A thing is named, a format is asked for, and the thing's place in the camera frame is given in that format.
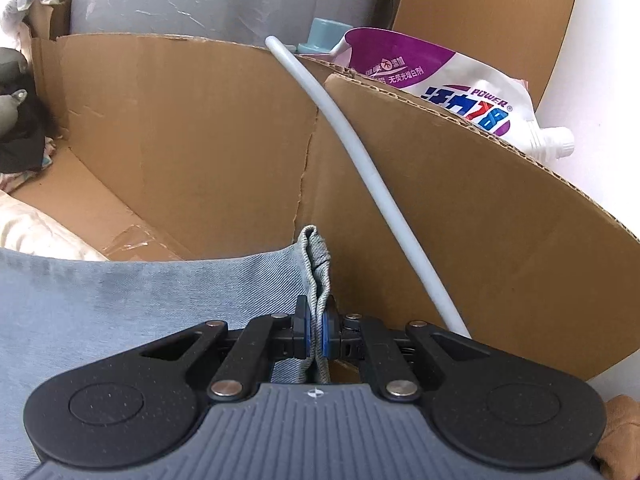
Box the brown folded cloth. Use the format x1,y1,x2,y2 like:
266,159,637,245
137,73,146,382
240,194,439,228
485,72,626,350
592,394,640,480

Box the white hose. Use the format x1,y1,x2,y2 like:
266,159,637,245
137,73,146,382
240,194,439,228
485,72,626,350
265,35,473,341

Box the brown cardboard sheet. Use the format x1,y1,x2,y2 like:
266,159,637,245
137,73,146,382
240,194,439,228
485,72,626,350
10,32,640,381

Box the black clothes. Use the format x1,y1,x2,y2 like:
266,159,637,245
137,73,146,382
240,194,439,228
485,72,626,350
0,95,61,173

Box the grey neck pillow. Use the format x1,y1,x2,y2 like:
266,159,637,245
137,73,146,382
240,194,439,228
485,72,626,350
0,47,33,141

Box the blue denim pants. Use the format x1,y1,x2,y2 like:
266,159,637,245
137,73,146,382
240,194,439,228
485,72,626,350
0,225,335,480

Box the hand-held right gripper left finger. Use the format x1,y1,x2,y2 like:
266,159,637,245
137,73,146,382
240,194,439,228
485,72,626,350
140,294,308,403

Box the brown wooden board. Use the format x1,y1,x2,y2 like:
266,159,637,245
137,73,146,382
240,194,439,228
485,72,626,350
390,0,583,106

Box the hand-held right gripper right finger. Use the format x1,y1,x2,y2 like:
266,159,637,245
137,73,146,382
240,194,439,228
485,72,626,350
320,294,493,403

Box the white purple detergent pouch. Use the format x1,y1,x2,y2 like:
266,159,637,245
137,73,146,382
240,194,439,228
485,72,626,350
327,26,576,161

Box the blue capped bottle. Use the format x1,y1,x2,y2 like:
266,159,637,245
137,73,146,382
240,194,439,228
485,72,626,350
297,17,358,56

